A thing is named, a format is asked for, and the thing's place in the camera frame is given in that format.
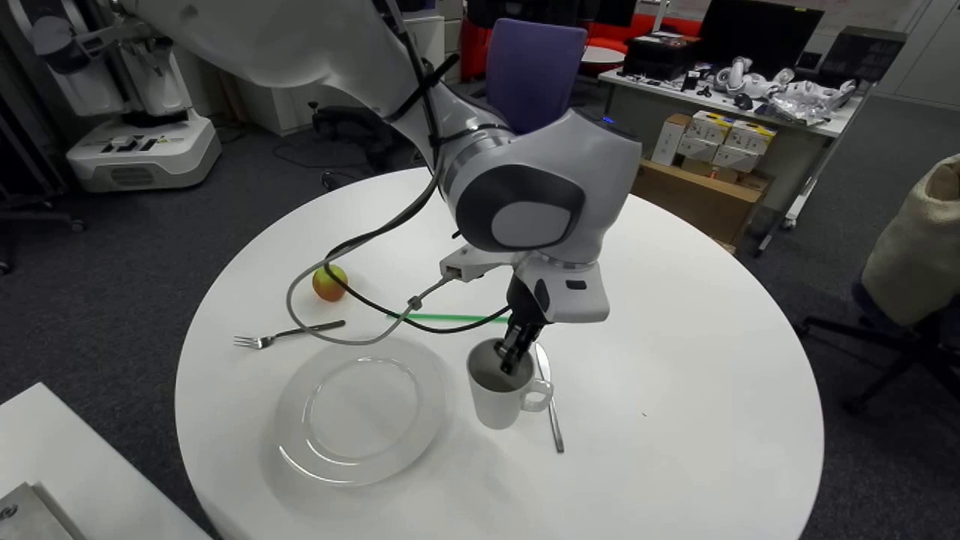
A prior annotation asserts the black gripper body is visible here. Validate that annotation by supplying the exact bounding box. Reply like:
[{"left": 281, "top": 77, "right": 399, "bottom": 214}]
[{"left": 507, "top": 278, "right": 545, "bottom": 341}]

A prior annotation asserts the white ceramic mug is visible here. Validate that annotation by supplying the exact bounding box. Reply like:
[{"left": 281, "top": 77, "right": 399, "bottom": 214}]
[{"left": 469, "top": 339, "right": 555, "bottom": 430}]

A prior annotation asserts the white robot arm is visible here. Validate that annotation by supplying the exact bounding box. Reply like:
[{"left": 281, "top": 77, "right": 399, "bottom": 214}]
[{"left": 120, "top": 0, "right": 641, "bottom": 367}]

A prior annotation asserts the green straw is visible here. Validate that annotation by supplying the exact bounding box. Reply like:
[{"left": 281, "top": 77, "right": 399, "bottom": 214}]
[{"left": 407, "top": 311, "right": 510, "bottom": 325}]

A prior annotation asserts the white ceramic plate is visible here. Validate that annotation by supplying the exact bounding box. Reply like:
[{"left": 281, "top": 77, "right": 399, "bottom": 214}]
[{"left": 267, "top": 339, "right": 453, "bottom": 489}]

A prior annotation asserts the white round table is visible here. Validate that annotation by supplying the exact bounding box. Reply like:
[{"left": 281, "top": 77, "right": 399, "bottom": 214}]
[{"left": 173, "top": 172, "right": 826, "bottom": 540}]

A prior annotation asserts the red green apple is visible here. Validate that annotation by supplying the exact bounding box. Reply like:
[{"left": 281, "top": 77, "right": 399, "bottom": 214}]
[{"left": 312, "top": 265, "right": 348, "bottom": 302}]

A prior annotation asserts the cardboard box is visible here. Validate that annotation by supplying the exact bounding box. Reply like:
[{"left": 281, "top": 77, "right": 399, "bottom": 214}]
[{"left": 632, "top": 161, "right": 769, "bottom": 248}]

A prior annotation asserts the purple office chair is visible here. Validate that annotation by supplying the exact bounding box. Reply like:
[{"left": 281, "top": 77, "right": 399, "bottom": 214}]
[{"left": 487, "top": 19, "right": 587, "bottom": 132}]

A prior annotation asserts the chair with beige jacket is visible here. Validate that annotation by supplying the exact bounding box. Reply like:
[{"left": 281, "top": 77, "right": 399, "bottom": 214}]
[{"left": 801, "top": 152, "right": 960, "bottom": 411}]

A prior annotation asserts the white side desk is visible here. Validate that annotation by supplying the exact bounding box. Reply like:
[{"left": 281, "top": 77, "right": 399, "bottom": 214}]
[{"left": 0, "top": 385, "right": 209, "bottom": 540}]

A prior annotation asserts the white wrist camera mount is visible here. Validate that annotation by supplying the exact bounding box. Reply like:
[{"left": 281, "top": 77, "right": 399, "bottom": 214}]
[{"left": 442, "top": 247, "right": 609, "bottom": 325}]

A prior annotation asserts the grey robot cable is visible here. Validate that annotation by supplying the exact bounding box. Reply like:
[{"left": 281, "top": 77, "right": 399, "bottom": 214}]
[{"left": 284, "top": 176, "right": 516, "bottom": 347}]

